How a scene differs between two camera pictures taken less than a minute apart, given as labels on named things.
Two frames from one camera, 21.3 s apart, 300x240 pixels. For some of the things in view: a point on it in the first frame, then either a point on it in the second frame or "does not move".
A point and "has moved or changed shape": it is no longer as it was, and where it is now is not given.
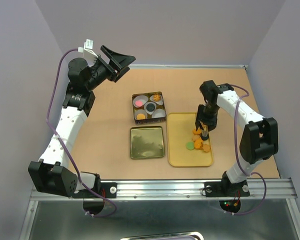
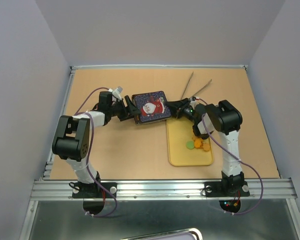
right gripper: (212, 122) -> (177, 107)
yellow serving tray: (180, 127) does not move
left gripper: (118, 64) -> (129, 111)
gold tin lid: (146, 142) -> (151, 106)
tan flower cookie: (206, 148) does not move
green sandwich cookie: (190, 145) does not move
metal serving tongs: (204, 130) has moved or changed shape
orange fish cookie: (198, 143) does not move
